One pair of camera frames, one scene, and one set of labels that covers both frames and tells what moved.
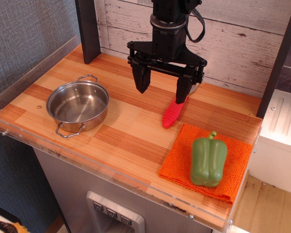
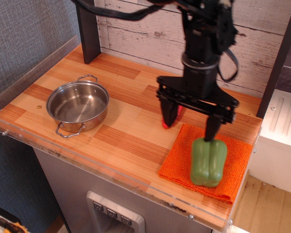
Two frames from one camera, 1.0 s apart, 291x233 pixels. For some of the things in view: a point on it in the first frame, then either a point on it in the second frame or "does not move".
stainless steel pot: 76,104 does not move
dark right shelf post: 275,76 does not move
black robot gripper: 169,52 to 198,89
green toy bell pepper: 208,157 does not move
